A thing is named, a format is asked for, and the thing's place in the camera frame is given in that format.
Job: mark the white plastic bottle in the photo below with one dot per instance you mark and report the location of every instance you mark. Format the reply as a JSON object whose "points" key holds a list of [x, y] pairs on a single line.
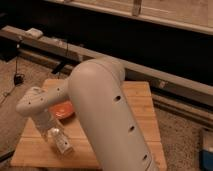
{"points": [[61, 140]]}

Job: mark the blue white box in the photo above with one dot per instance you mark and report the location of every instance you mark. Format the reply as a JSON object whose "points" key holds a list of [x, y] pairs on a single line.
{"points": [[206, 152]]}

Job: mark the long wooden beam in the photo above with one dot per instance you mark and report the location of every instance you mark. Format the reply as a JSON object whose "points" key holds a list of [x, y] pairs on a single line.
{"points": [[189, 89]]}

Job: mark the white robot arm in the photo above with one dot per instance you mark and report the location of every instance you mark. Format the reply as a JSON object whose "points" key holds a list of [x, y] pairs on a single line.
{"points": [[94, 88]]}

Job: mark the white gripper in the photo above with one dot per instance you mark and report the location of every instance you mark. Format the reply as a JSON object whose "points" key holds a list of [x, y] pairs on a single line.
{"points": [[44, 122]]}

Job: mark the small white box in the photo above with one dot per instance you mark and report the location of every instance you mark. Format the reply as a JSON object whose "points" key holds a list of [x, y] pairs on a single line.
{"points": [[34, 33]]}

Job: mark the orange ceramic bowl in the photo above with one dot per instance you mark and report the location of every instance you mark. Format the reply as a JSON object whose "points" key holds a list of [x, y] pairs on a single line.
{"points": [[62, 110]]}

